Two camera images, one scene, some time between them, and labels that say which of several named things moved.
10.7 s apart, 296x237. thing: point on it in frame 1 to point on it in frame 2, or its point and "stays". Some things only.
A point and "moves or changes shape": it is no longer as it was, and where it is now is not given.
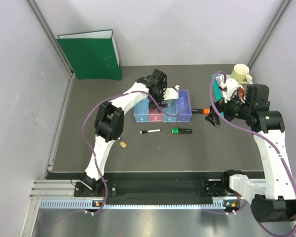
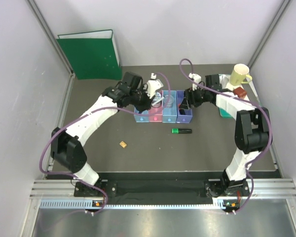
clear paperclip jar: x=167 y=103 stays
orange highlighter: x=205 y=111 to x=182 y=111
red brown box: x=242 y=93 stays
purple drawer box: x=183 y=108 stays
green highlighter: x=177 y=131 stays
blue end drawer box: x=141 y=111 stays
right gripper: x=213 y=117 to x=192 y=94
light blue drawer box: x=171 y=109 stays
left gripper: x=161 y=98 to x=146 y=104
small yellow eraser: x=123 y=144 stays
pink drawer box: x=155 y=115 stays
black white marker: x=142 y=132 moves or changes shape
